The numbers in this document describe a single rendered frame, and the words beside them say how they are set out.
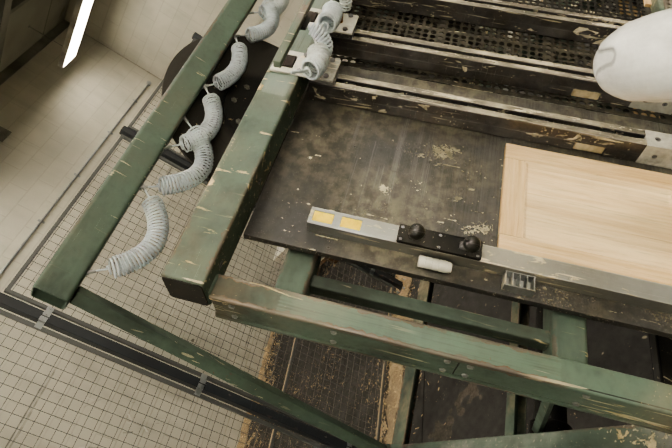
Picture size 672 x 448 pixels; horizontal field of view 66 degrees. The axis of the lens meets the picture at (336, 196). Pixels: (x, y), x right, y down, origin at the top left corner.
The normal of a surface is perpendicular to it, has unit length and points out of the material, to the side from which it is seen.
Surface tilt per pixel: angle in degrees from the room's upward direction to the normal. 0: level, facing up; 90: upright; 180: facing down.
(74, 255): 90
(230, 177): 59
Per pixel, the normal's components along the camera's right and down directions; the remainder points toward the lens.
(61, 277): 0.52, -0.41
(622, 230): 0.02, -0.61
